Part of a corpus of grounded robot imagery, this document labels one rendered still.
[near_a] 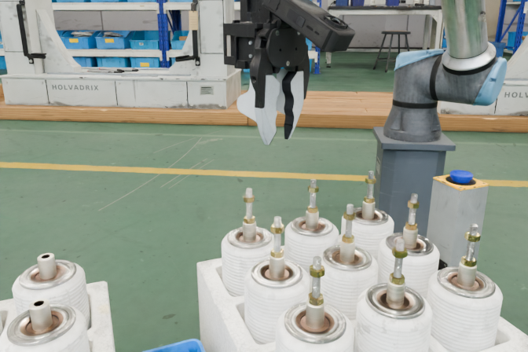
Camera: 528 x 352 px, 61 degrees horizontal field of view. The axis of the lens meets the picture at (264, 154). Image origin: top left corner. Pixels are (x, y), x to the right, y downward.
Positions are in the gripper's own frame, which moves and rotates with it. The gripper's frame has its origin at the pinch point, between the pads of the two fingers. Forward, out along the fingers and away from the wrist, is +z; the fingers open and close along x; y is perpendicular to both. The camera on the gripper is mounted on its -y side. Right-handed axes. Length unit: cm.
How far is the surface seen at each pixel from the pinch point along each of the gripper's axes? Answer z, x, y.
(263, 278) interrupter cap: 20.9, 2.7, 0.7
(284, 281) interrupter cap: 20.9, 1.2, -2.0
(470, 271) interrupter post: 18.7, -15.6, -20.8
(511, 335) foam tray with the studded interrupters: 28.3, -19.5, -26.4
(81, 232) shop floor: 46, -6, 84
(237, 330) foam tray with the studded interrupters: 28.3, 6.5, 2.3
